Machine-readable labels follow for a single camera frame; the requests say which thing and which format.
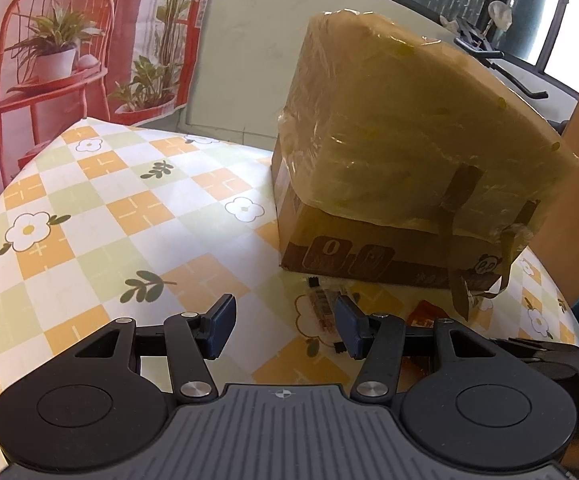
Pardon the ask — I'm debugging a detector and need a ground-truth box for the red snack packet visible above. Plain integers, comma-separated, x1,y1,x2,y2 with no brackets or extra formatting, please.
401,299,453,376

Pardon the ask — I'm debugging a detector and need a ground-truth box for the cardboard box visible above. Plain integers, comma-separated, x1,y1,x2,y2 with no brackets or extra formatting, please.
271,10,579,315

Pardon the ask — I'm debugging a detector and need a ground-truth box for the checkered floral tablecloth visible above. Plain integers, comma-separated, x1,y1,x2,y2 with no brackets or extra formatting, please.
0,116,579,478

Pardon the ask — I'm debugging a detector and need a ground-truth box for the black exercise bike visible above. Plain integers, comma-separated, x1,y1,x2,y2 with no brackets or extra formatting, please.
441,0,578,134

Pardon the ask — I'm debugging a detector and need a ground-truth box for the printed room backdrop poster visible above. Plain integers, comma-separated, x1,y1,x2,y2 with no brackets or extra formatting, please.
0,0,208,193

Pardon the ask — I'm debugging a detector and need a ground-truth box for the clear barcode wrapper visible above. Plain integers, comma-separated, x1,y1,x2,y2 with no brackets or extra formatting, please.
294,275,351,358

